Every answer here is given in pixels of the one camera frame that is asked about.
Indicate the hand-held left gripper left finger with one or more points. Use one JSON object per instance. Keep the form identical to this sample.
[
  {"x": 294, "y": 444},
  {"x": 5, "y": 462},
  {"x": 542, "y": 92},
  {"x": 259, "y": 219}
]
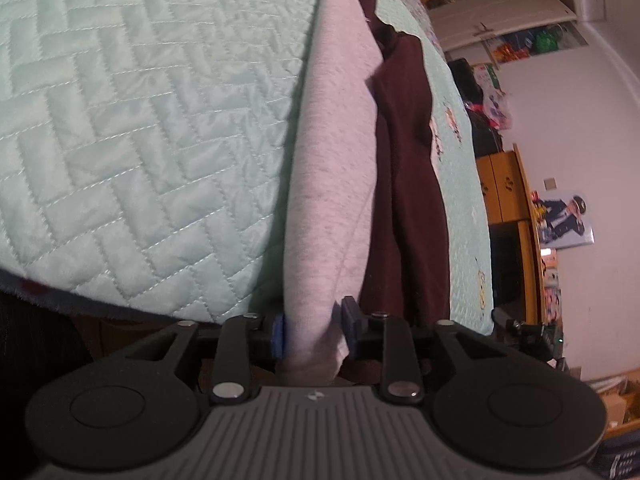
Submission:
[{"x": 279, "y": 337}]

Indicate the black armchair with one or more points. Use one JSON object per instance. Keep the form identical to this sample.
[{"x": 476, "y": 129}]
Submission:
[{"x": 482, "y": 130}]

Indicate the white door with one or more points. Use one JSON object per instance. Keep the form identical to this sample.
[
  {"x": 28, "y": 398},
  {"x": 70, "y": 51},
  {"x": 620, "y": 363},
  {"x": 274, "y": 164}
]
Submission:
[{"x": 500, "y": 10}]

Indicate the hanging colourful bags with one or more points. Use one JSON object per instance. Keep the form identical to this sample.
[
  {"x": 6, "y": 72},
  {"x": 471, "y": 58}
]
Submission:
[{"x": 530, "y": 42}]

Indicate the uniformed figure portrait poster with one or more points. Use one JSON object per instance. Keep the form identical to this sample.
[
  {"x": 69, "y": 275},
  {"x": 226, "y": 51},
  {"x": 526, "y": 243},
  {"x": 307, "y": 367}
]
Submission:
[{"x": 565, "y": 222}]

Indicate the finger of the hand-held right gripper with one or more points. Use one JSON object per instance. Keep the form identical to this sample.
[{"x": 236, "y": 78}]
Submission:
[{"x": 504, "y": 319}]

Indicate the wooden desk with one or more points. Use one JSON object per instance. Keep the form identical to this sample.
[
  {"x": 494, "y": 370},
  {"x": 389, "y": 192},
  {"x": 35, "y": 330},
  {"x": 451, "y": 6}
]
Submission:
[{"x": 505, "y": 185}]

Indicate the white plastic bag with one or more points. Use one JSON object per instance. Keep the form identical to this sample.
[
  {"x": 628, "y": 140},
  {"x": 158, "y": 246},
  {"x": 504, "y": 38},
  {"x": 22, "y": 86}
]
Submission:
[{"x": 492, "y": 95}]

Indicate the mint bee-print quilt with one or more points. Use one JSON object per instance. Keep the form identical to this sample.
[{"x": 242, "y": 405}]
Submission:
[{"x": 125, "y": 135}]

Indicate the maroon and grey sweatshirt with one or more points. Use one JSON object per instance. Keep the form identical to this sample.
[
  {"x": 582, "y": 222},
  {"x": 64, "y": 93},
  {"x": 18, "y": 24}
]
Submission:
[{"x": 330, "y": 160}]

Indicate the wall switch plate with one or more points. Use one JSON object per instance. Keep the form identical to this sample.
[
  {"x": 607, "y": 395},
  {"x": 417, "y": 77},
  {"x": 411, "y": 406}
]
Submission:
[{"x": 550, "y": 183}]

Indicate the brown cardboard box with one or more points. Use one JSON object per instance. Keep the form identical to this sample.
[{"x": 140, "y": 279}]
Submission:
[{"x": 615, "y": 405}]

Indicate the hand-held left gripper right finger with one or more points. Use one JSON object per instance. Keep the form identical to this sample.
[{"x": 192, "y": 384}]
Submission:
[{"x": 348, "y": 327}]

